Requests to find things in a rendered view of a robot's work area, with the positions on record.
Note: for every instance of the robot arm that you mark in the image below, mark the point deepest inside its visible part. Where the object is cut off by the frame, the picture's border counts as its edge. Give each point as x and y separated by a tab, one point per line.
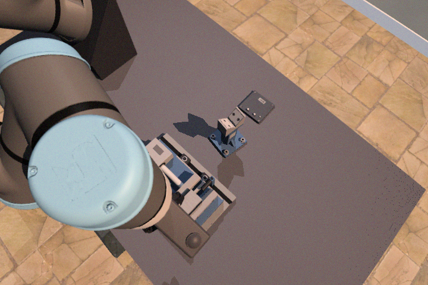
58	153

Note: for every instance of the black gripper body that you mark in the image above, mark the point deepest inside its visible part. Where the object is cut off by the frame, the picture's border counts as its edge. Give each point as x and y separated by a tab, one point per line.
175	198

